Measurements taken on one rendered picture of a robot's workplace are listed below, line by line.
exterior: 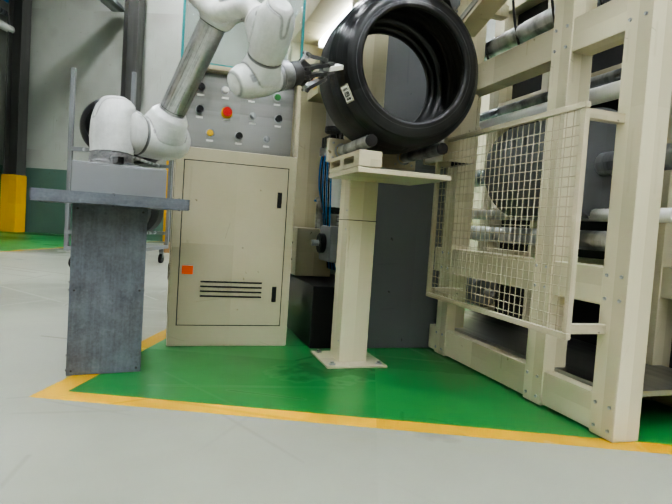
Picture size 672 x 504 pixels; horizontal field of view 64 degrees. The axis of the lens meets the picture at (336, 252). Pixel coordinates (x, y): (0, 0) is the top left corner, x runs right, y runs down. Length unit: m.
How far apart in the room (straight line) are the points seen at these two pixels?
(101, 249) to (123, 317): 0.26
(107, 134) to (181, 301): 0.81
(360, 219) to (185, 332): 0.94
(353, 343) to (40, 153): 11.64
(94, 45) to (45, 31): 1.13
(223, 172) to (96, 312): 0.84
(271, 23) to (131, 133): 0.85
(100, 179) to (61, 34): 11.70
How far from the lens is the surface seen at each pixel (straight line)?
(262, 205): 2.53
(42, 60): 13.79
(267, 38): 1.56
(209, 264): 2.51
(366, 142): 1.93
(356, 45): 1.97
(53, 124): 13.39
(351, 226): 2.28
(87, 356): 2.15
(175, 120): 2.25
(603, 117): 1.81
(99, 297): 2.11
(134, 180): 2.09
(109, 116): 2.18
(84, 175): 2.08
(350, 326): 2.33
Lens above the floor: 0.59
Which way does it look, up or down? 3 degrees down
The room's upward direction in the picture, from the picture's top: 4 degrees clockwise
